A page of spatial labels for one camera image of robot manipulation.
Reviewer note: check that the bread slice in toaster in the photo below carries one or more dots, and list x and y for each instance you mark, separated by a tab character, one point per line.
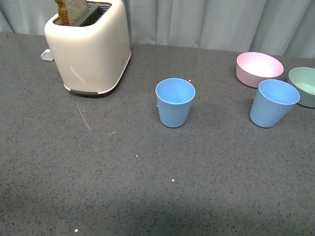
70	11

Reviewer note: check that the white toaster lever knob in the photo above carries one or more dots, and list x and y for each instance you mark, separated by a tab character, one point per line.
47	55

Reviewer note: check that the blue plastic cup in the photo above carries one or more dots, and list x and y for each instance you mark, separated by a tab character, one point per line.
273	100
174	100

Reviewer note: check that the cream white toaster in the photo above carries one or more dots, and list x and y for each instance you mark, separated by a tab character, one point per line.
92	54

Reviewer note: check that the grey curtain backdrop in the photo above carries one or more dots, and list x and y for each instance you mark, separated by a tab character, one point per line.
275	27

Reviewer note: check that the pink plastic bowl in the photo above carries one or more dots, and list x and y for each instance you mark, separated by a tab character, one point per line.
252	68

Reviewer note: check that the green plastic bowl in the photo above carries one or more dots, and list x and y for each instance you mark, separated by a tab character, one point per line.
303	79

